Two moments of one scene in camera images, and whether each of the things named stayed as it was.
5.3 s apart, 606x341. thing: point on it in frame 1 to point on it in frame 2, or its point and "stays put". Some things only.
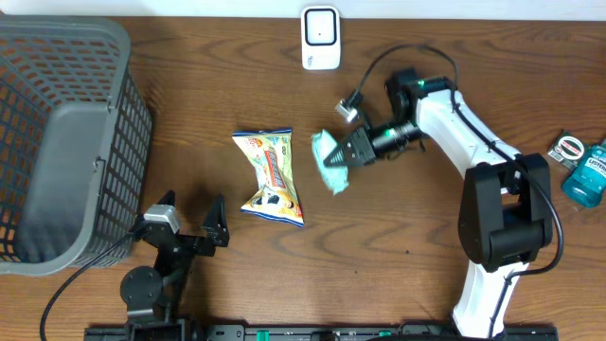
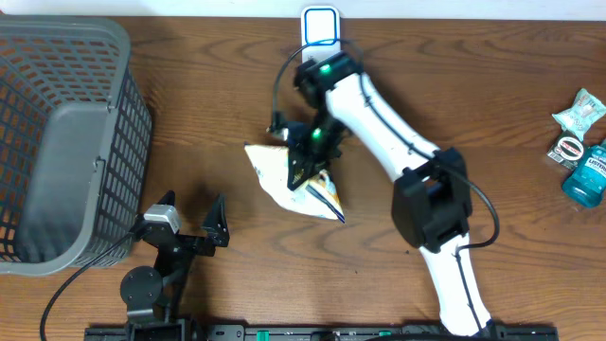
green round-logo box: [566, 149] stays put
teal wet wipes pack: [334, 178] to [587, 109]
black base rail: [411, 332] stays put
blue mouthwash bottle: [586, 185] stays put
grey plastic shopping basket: [76, 144] stays put
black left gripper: [218, 236] stays put
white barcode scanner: [320, 38] stays put
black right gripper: [360, 148] to [309, 164]
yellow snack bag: [276, 196] to [315, 196]
